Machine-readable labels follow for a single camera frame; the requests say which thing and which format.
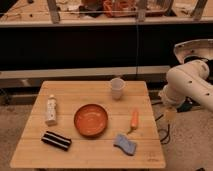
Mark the yellowish translucent gripper finger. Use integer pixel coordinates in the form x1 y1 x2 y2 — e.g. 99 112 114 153
164 107 176 122

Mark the orange ceramic bowl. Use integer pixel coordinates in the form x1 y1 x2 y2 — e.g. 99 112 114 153
74 104 108 137

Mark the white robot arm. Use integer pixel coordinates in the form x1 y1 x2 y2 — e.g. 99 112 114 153
159 60 213 123

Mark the orange toy carrot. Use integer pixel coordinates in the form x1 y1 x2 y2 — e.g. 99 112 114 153
128 110 139 134

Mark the blue sponge cloth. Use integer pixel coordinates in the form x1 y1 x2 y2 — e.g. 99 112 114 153
113 134 137 156

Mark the white plastic cup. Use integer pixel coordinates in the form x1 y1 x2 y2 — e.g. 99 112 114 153
110 78 125 100

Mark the wooden folding table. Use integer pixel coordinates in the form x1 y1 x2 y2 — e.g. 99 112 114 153
10 81 166 169

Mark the white plastic bottle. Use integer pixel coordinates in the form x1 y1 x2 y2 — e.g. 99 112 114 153
45 94 57 126

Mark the black white striped eraser block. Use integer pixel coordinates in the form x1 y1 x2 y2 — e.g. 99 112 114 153
41 131 72 151

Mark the orange tool on bench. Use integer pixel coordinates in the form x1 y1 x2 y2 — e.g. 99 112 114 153
103 0 136 17

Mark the long wooden workbench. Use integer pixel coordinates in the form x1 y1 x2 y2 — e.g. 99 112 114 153
0 0 213 28

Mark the black cable on floor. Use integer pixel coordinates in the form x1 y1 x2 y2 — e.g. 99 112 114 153
154 113 172 145

